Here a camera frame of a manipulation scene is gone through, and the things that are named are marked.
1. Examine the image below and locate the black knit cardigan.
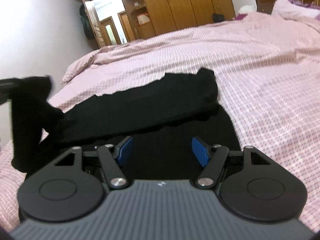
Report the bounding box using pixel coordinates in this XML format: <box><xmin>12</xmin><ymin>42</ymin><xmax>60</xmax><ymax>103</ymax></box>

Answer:
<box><xmin>10</xmin><ymin>69</ymin><xmax>240</xmax><ymax>180</ymax></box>

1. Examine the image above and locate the wooden door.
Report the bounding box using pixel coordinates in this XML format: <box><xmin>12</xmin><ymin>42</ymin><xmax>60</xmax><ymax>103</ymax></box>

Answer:
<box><xmin>100</xmin><ymin>16</ymin><xmax>121</xmax><ymax>45</ymax></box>

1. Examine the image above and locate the pink checked bed cover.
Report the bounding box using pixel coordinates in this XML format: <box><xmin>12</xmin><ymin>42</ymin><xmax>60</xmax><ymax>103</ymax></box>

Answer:
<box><xmin>0</xmin><ymin>12</ymin><xmax>320</xmax><ymax>230</ymax></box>

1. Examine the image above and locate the pink white container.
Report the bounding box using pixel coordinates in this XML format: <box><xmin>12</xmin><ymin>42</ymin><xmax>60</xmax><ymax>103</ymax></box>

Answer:
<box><xmin>137</xmin><ymin>14</ymin><xmax>151</xmax><ymax>25</ymax></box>

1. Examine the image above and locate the small black bag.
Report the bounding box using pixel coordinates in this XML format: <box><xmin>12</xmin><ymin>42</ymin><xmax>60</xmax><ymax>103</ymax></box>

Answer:
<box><xmin>212</xmin><ymin>14</ymin><xmax>225</xmax><ymax>23</ymax></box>

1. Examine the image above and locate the wooden wardrobe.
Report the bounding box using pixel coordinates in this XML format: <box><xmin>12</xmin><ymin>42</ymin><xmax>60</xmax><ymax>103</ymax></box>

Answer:
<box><xmin>66</xmin><ymin>0</ymin><xmax>236</xmax><ymax>43</ymax></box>

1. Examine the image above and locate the white plush toy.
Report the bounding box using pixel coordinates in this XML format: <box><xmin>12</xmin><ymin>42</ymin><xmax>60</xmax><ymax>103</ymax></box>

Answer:
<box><xmin>238</xmin><ymin>5</ymin><xmax>257</xmax><ymax>15</ymax></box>

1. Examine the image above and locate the pink pillow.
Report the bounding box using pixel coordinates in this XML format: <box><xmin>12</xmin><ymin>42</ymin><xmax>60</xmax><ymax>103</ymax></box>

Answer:
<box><xmin>271</xmin><ymin>0</ymin><xmax>319</xmax><ymax>23</ymax></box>

